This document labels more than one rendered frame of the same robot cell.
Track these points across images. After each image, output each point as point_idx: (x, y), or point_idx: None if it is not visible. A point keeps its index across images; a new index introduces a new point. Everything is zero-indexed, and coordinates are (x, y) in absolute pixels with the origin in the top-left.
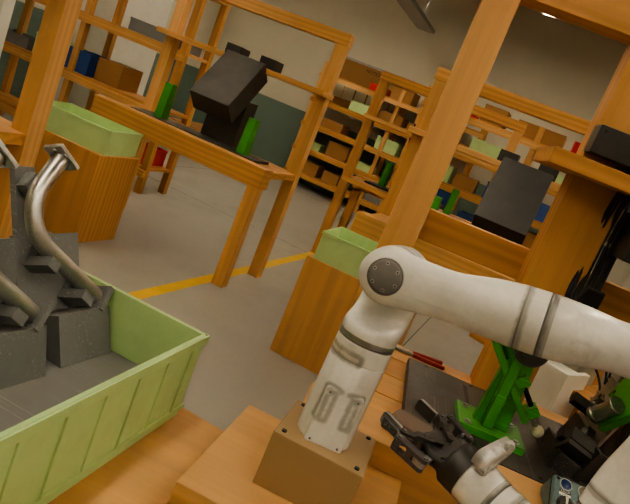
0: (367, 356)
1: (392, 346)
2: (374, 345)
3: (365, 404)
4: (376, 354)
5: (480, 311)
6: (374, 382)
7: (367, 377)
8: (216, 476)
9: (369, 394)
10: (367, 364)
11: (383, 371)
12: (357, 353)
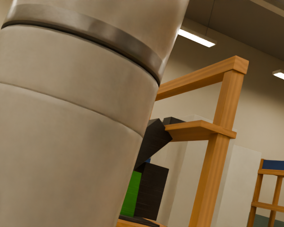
0: (2, 43)
1: (79, 3)
2: (18, 5)
3: None
4: (21, 28)
5: None
6: (25, 132)
7: None
8: None
9: (10, 181)
10: None
11: (73, 105)
12: None
